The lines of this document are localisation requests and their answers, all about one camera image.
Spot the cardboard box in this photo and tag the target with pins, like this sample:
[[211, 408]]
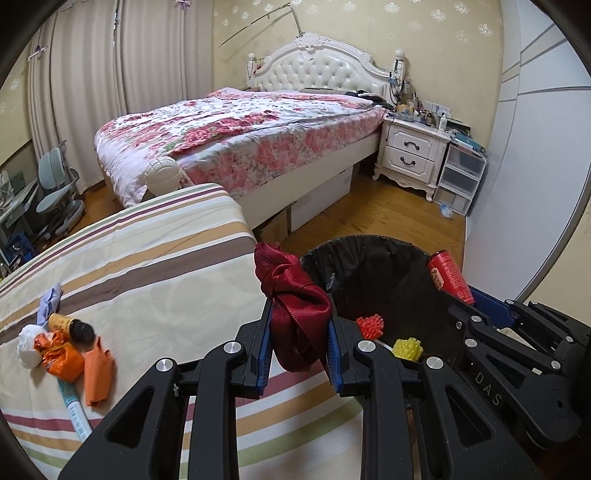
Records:
[[274, 226]]

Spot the pink floral quilt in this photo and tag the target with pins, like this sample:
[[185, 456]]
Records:
[[231, 124]]

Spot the crumpled plastic wrapper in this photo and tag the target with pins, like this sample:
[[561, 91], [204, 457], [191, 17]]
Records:
[[445, 210]]

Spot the white paper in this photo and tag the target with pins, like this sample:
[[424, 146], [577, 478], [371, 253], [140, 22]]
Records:
[[27, 350]]

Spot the clear plastic drawer unit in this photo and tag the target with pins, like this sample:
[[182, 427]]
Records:
[[461, 170]]

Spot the grey study desk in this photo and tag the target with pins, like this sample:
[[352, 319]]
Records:
[[18, 198]]

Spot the white tufted bed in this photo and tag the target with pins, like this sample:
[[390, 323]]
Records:
[[318, 69]]

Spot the orange foil wrapper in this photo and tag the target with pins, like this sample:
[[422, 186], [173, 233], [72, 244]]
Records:
[[60, 360]]

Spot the blue plastic stool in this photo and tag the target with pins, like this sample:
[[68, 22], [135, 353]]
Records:
[[18, 244]]

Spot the white sachet packet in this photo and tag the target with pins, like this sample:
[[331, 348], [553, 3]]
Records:
[[74, 406]]

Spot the orange paper piece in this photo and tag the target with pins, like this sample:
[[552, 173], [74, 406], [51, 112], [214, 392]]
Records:
[[98, 374]]

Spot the white wardrobe door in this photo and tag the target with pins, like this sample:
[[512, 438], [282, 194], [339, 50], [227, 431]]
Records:
[[531, 161]]

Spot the yellow label bottle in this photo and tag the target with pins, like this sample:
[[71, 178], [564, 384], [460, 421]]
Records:
[[62, 323]]

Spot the grey desk chair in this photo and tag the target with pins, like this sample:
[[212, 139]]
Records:
[[51, 170]]

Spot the lavender glove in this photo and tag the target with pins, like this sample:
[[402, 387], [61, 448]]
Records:
[[51, 302]]

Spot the small red bottle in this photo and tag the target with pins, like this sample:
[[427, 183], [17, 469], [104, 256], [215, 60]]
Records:
[[445, 272]]

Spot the black lined trash bin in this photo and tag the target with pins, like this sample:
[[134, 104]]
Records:
[[378, 277]]

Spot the white storage box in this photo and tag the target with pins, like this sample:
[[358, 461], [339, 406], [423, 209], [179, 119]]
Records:
[[323, 198]]

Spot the pile of small nightstand items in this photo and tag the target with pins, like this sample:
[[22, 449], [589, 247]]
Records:
[[415, 108]]

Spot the red foam fruit net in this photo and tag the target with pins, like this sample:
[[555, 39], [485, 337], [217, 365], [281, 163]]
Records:
[[369, 326]]

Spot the white nightstand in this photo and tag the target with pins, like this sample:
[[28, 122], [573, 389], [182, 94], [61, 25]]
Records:
[[411, 143]]

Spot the beige curtain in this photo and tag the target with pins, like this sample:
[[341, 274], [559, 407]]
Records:
[[161, 55], [74, 92]]

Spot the yellow foam fruit net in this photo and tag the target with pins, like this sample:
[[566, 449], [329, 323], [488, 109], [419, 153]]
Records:
[[408, 348]]

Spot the dark red ribbon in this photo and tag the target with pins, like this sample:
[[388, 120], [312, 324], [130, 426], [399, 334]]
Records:
[[295, 314]]

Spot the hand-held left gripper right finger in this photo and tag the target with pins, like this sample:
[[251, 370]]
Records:
[[334, 355]]

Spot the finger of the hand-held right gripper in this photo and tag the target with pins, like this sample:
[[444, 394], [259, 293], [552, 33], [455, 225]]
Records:
[[494, 307], [480, 339]]

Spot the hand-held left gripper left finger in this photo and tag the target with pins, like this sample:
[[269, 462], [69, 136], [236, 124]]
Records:
[[264, 360]]

